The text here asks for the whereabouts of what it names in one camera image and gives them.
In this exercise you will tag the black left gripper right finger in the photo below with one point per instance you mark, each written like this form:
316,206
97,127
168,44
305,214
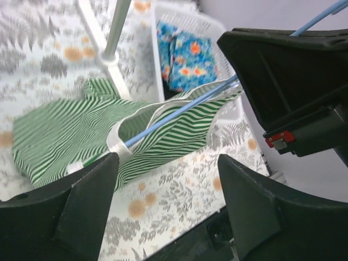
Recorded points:
272,221

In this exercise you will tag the floral table cloth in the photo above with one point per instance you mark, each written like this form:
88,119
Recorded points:
46,54

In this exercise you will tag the green striped tank top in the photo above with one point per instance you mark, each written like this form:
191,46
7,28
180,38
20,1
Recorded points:
57,138

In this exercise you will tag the white clothes rack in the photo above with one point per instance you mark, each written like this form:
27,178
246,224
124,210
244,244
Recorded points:
106,47

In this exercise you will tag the blue wire hanger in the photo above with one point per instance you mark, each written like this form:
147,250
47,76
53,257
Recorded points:
231,82

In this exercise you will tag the black folded garment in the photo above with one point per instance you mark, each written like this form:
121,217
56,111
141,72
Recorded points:
167,92

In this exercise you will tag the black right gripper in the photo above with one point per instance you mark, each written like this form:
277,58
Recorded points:
286,77

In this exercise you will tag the blue floral garment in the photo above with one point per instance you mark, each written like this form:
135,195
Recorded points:
186,60

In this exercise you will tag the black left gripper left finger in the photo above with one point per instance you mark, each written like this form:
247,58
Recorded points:
63,220

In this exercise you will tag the white right laundry basket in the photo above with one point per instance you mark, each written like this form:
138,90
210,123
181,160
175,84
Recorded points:
193,22

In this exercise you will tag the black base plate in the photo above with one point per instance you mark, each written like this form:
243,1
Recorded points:
212,239

